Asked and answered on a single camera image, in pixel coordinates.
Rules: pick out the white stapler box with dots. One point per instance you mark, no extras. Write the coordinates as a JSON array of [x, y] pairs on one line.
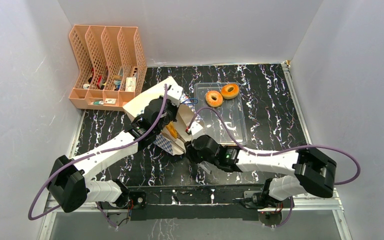
[[130, 84]]

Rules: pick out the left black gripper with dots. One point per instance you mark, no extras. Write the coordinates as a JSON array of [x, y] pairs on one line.
[[174, 109]]

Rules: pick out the green white glue tube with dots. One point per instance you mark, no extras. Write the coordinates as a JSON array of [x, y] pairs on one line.
[[98, 103]]

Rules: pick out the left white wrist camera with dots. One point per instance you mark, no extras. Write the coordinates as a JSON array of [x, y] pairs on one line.
[[174, 94]]

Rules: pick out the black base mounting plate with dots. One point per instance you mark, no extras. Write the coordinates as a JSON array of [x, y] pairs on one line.
[[195, 202]]

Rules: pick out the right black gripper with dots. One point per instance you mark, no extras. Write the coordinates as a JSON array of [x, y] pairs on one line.
[[191, 151]]

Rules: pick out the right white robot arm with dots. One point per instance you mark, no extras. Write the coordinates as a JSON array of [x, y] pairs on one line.
[[305, 170]]

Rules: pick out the small white card box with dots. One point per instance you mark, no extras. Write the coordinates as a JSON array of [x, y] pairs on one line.
[[110, 101]]

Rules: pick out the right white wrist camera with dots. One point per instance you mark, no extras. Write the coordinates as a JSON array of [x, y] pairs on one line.
[[195, 130]]

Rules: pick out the fake long baguette roll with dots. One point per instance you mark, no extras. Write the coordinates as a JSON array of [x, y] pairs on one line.
[[172, 130]]

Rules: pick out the red small box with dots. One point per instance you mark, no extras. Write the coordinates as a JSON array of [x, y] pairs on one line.
[[99, 82]]

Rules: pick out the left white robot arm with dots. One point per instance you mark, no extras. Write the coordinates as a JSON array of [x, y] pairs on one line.
[[71, 180]]

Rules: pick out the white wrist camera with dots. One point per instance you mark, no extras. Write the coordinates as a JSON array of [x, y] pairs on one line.
[[174, 94], [195, 130]]

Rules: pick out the blue checkered paper bag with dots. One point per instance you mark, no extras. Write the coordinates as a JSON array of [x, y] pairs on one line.
[[135, 108]]

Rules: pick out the peach plastic file organizer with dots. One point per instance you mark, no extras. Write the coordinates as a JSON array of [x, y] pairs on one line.
[[116, 53]]

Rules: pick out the clear plastic tray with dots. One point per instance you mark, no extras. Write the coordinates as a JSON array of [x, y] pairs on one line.
[[232, 121]]

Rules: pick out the orange fake donut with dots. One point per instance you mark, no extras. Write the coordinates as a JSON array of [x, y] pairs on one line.
[[230, 91]]

